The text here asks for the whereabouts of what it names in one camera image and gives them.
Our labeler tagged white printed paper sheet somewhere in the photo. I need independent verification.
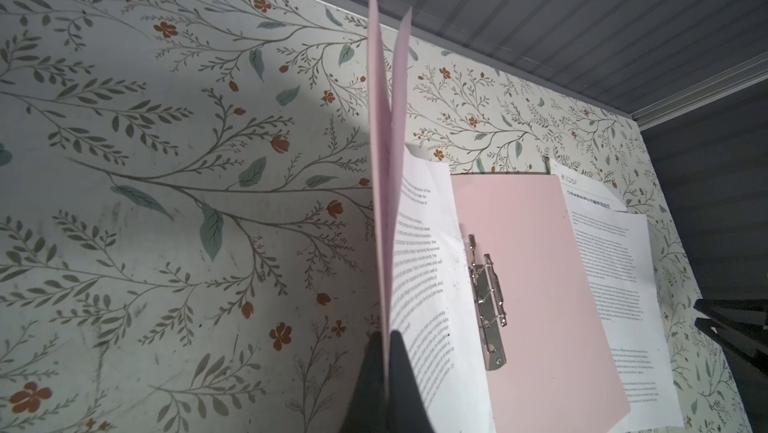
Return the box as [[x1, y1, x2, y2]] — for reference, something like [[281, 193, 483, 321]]
[[389, 152, 495, 432]]

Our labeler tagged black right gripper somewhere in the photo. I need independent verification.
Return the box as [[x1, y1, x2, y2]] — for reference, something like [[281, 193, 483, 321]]
[[693, 298, 767, 376]]

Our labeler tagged floral patterned table mat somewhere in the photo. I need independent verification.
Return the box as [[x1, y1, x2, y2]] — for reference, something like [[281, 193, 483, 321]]
[[0, 0, 754, 433]]

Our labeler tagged aluminium horizontal back bar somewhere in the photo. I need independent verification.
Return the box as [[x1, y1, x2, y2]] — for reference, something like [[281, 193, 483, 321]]
[[631, 52, 768, 131]]

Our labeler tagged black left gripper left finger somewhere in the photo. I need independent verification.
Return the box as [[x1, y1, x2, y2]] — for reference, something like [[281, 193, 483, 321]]
[[340, 332, 387, 433]]

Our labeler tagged silver folder clip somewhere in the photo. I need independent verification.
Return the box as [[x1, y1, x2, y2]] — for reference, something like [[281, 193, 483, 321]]
[[468, 234, 508, 372]]

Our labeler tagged pink file folder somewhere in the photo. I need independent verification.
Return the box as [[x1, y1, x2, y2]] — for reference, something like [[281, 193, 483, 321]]
[[367, 2, 630, 432]]

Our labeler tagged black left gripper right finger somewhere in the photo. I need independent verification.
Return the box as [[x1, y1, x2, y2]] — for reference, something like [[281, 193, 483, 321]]
[[387, 331, 433, 433]]

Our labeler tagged white sheet with XDOF header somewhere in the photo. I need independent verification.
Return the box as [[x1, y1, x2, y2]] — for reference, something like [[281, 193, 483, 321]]
[[547, 158, 627, 212]]

